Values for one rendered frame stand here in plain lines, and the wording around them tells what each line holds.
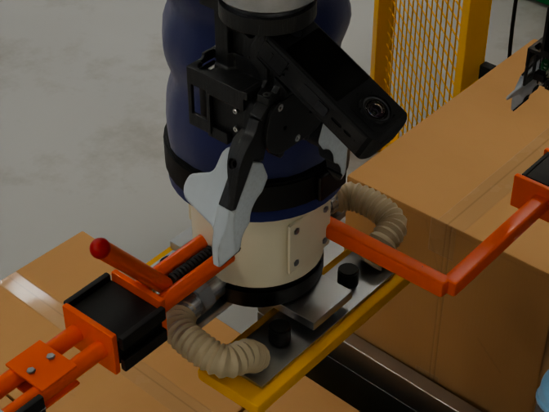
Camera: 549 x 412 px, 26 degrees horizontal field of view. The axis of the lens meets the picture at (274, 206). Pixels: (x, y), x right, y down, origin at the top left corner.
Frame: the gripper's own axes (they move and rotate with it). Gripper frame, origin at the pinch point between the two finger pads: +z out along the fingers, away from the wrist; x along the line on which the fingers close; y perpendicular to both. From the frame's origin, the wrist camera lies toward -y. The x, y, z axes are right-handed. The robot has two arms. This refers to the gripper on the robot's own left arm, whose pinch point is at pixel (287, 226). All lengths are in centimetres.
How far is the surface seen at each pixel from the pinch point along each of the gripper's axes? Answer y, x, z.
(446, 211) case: 29, -74, 57
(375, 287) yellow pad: 18, -40, 44
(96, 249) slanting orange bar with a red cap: 30.5, -4.5, 21.9
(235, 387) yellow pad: 21, -15, 45
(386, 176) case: 42, -75, 57
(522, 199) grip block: 8, -57, 35
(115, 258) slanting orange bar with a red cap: 29.9, -6.4, 24.1
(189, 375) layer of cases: 64, -48, 98
